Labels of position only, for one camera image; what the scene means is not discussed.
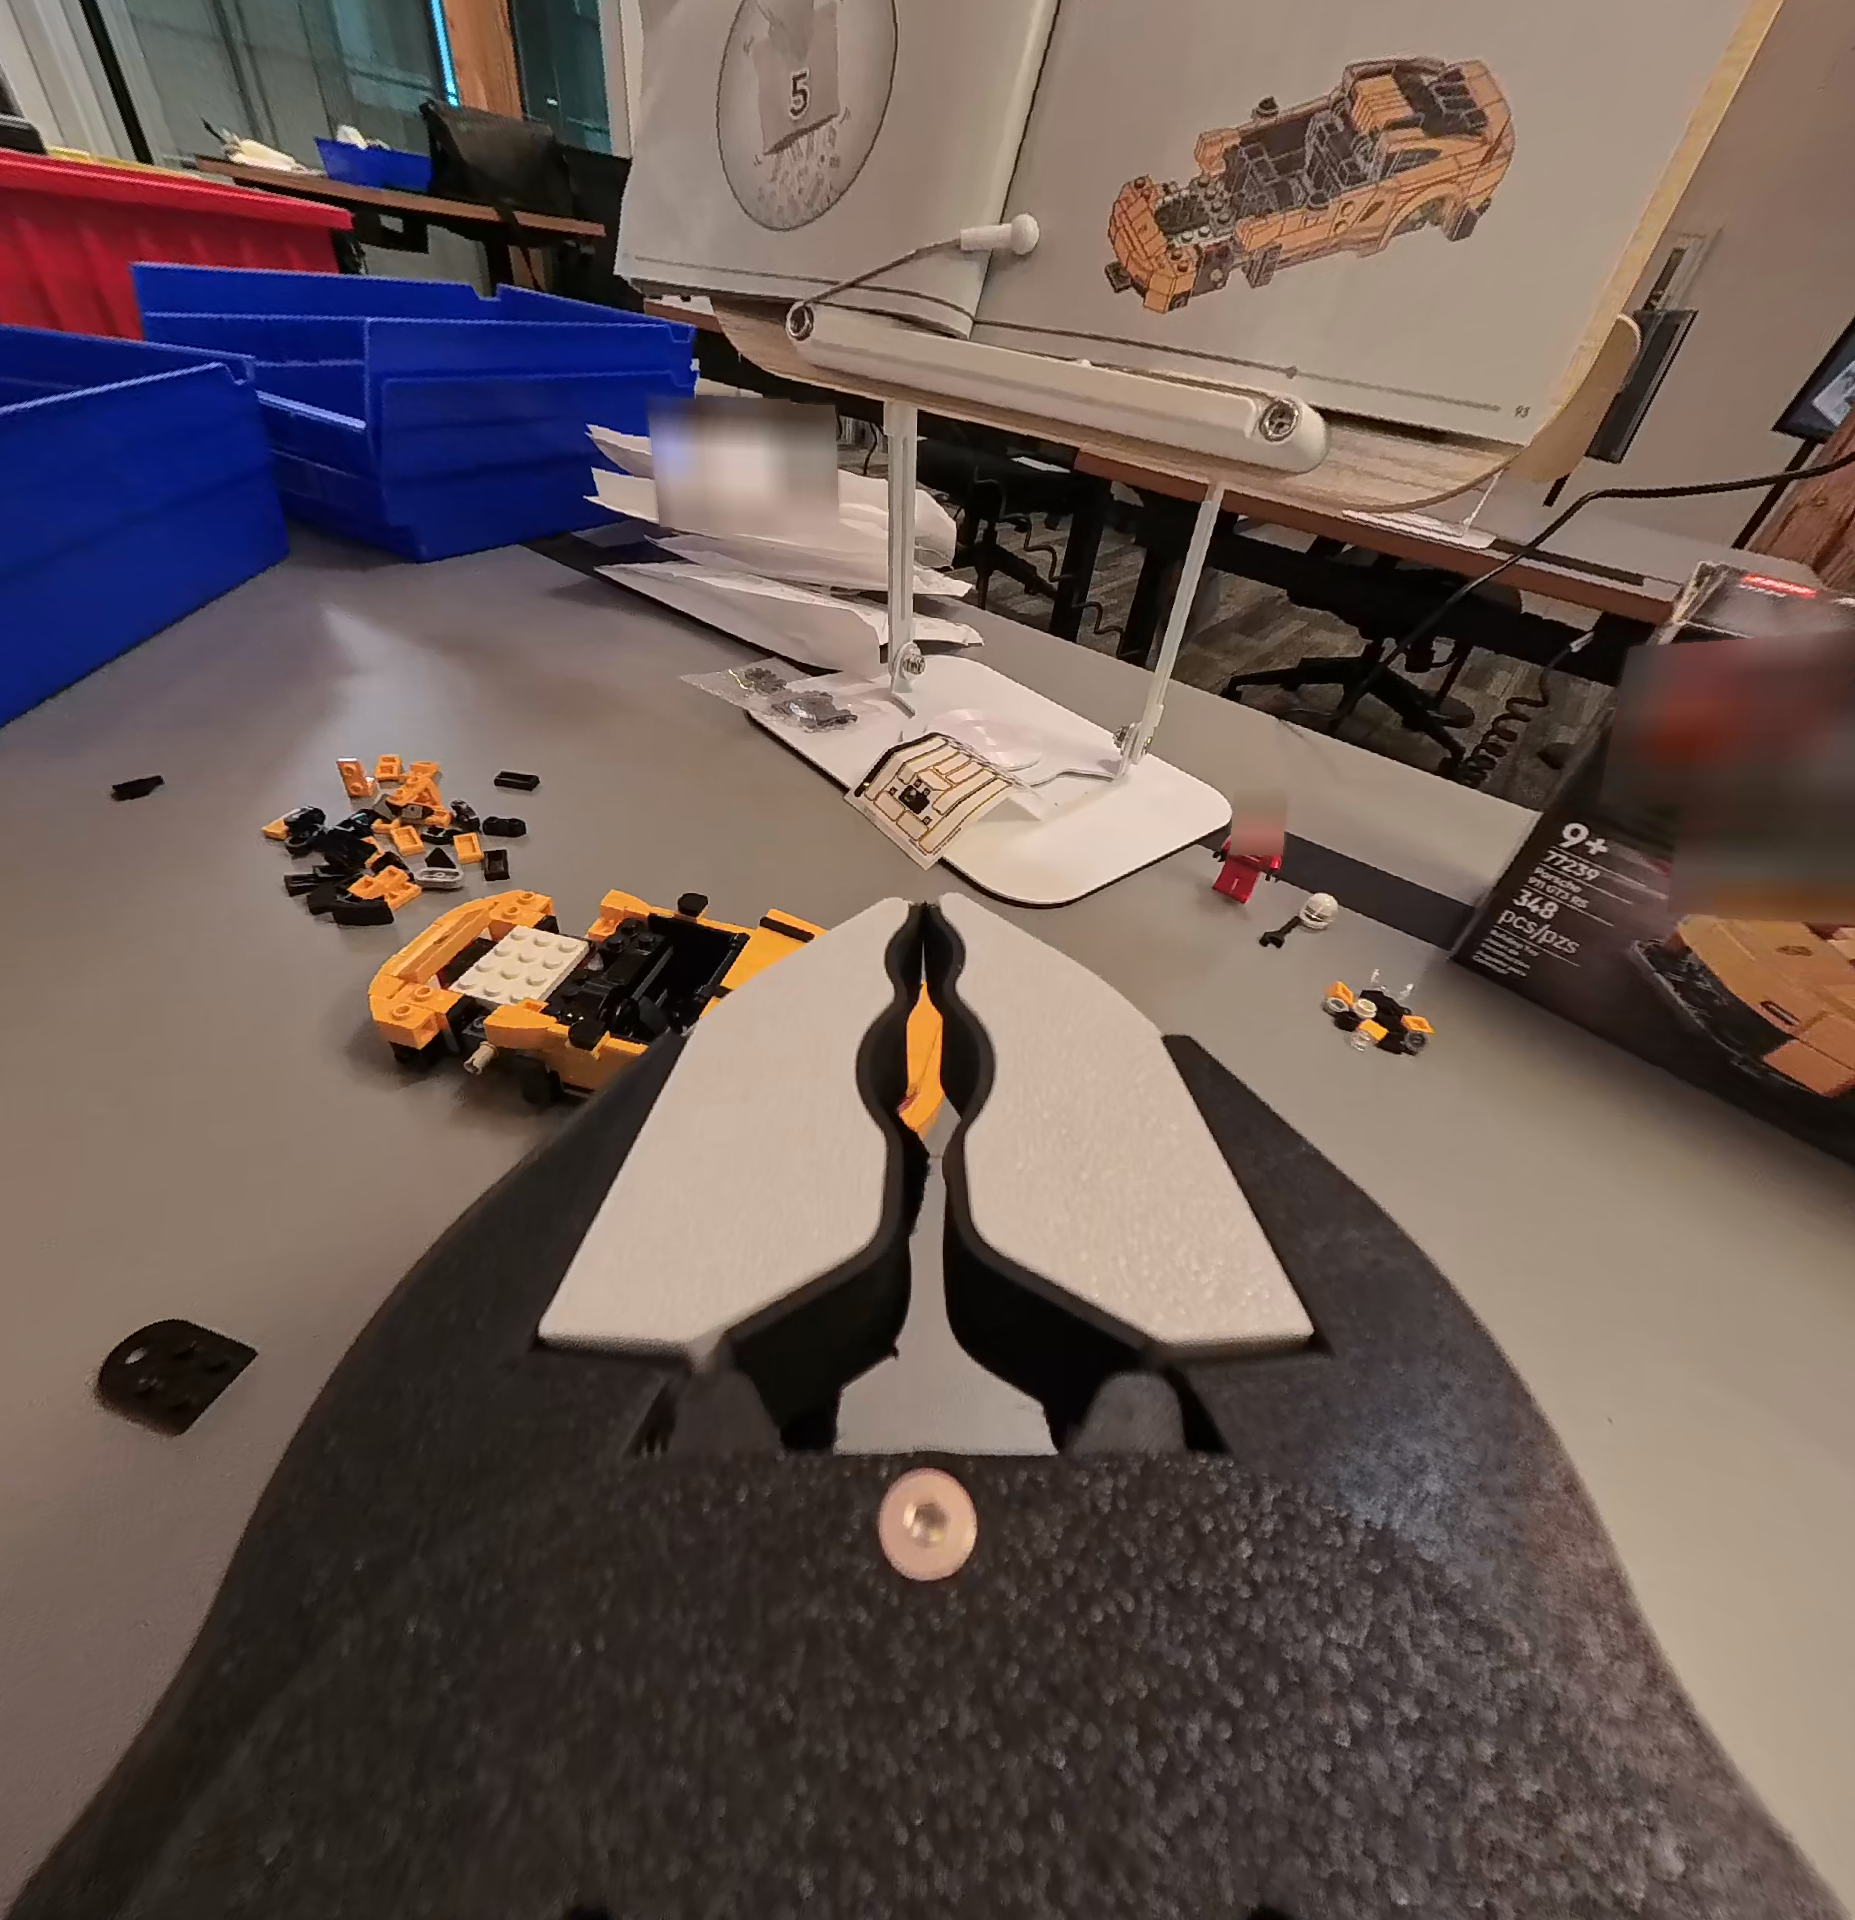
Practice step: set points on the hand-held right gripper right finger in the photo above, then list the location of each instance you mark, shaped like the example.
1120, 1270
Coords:
1122, 1173

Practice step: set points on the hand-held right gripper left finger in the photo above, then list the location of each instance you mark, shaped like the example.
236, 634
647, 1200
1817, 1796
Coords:
734, 1173

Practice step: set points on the orange lego car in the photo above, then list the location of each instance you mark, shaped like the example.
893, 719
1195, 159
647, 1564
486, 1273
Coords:
537, 992

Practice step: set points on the pile of small lego pieces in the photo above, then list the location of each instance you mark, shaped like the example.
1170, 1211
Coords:
388, 840

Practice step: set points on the red lego minifigure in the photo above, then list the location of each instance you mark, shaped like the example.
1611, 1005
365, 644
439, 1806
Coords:
1248, 871

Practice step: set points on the lego sticker sheet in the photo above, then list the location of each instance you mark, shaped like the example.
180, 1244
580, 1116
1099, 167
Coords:
927, 796

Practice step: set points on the black lego set box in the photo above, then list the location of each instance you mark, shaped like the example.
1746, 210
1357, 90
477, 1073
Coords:
1588, 932

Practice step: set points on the tiny black lego tile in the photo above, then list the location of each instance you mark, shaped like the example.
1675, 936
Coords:
136, 787

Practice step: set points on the lego instruction booklet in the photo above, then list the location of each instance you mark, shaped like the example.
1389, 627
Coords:
1319, 182

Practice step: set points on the translucent plastic bag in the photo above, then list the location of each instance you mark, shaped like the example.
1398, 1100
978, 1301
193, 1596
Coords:
801, 697

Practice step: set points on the white folded paper bag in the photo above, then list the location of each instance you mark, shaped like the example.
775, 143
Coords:
777, 617

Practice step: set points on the white stand rod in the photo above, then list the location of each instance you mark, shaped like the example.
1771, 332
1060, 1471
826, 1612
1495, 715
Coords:
901, 542
1173, 617

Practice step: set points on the black rounded flat piece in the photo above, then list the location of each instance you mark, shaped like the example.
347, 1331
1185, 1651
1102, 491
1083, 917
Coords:
173, 1374

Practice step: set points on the pile of empty paper bags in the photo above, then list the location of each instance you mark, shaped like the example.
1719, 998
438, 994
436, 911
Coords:
777, 497

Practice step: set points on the black office chair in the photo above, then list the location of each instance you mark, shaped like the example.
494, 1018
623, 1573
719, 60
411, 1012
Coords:
508, 152

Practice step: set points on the red storage bin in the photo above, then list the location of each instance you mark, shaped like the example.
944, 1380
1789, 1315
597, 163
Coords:
148, 241

